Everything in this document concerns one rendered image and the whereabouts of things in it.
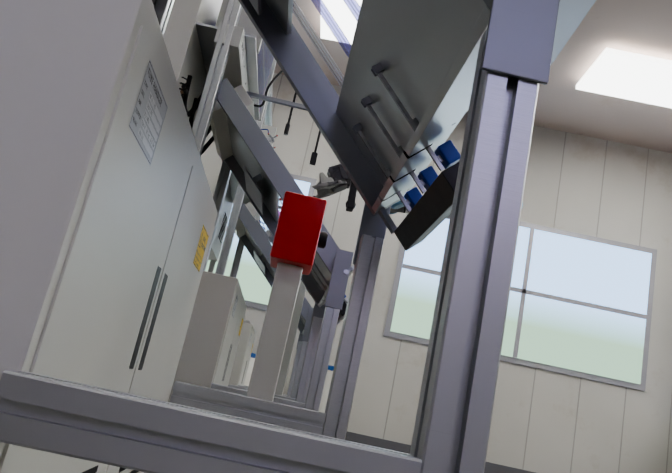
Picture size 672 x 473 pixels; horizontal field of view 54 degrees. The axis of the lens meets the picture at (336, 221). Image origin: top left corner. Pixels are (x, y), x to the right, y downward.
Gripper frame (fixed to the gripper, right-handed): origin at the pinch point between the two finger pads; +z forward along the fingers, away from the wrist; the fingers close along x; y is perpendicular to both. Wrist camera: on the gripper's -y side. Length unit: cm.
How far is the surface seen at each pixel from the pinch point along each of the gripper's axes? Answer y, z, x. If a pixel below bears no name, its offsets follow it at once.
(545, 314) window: -77, -216, -346
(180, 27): 54, 28, 38
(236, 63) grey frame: 41, 14, 31
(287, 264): -34, 22, 78
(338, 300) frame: -43, 9, 42
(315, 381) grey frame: -62, 22, 42
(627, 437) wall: -196, -242, -342
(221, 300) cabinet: -32, 40, 38
